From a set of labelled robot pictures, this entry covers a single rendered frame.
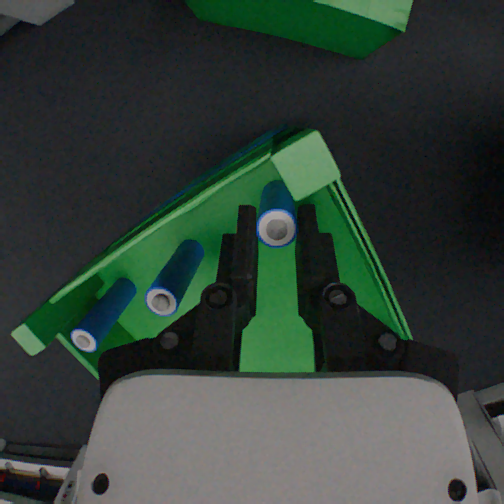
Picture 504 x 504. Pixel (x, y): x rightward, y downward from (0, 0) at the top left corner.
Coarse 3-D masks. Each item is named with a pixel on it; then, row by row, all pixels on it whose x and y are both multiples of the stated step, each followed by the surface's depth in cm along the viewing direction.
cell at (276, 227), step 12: (276, 180) 18; (264, 192) 16; (276, 192) 15; (288, 192) 16; (264, 204) 14; (276, 204) 13; (288, 204) 14; (264, 216) 13; (276, 216) 13; (288, 216) 13; (264, 228) 13; (276, 228) 13; (288, 228) 13; (264, 240) 13; (276, 240) 13; (288, 240) 13
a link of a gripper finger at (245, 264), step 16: (240, 208) 12; (240, 224) 12; (224, 240) 12; (240, 240) 11; (256, 240) 13; (224, 256) 12; (240, 256) 11; (256, 256) 13; (224, 272) 11; (240, 272) 10; (256, 272) 13; (240, 288) 11; (256, 288) 13; (240, 304) 10; (176, 320) 10; (192, 320) 10; (240, 320) 11; (160, 336) 10; (176, 336) 9; (192, 336) 10; (160, 352) 9; (176, 352) 9
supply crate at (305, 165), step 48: (288, 144) 10; (192, 192) 18; (240, 192) 19; (336, 192) 13; (144, 240) 20; (336, 240) 19; (96, 288) 21; (144, 288) 22; (192, 288) 22; (288, 288) 21; (384, 288) 15; (48, 336) 16; (144, 336) 24; (288, 336) 23
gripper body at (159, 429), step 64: (128, 384) 7; (192, 384) 7; (256, 384) 7; (320, 384) 7; (384, 384) 7; (128, 448) 6; (192, 448) 6; (256, 448) 6; (320, 448) 6; (384, 448) 6; (448, 448) 6
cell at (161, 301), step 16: (192, 240) 20; (176, 256) 18; (192, 256) 18; (160, 272) 16; (176, 272) 16; (192, 272) 17; (160, 288) 14; (176, 288) 15; (160, 304) 15; (176, 304) 15
